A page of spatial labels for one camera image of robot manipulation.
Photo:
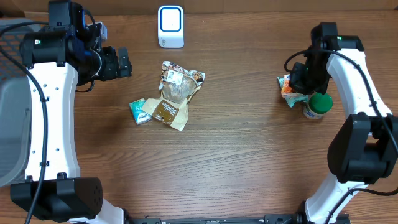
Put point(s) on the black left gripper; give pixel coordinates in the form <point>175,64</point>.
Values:
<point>115,71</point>

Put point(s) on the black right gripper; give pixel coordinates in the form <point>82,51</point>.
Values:
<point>296,82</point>

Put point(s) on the orange snack packet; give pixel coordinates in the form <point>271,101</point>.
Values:
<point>286,90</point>

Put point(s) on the green lid jar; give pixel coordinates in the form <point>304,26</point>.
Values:
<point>317,106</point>

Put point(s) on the teal tissue packet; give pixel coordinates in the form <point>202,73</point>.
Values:
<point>139,115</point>

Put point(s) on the clear brown bread bag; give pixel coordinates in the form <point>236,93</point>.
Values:
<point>177,87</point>

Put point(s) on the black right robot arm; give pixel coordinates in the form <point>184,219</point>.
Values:
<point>365,148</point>

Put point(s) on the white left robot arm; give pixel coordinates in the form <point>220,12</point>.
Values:
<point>64,54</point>

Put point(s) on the white barcode scanner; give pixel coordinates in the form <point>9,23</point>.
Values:
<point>171,27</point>

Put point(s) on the grey plastic basket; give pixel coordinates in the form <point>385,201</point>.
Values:
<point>15,122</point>

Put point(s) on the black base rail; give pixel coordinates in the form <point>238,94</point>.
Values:
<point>267,219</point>

